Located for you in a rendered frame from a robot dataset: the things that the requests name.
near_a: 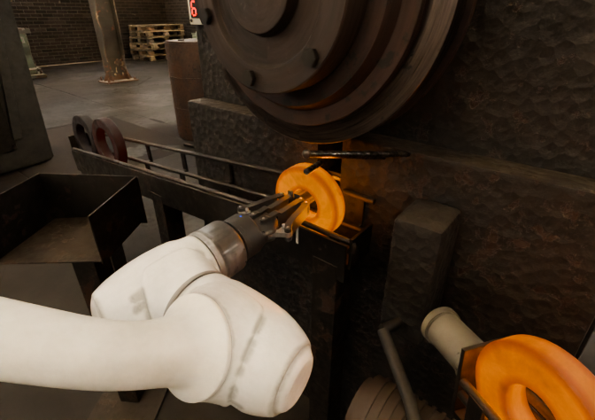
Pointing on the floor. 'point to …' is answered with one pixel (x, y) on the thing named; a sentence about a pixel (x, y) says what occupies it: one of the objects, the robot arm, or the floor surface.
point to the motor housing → (386, 402)
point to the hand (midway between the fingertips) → (308, 194)
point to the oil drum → (184, 80)
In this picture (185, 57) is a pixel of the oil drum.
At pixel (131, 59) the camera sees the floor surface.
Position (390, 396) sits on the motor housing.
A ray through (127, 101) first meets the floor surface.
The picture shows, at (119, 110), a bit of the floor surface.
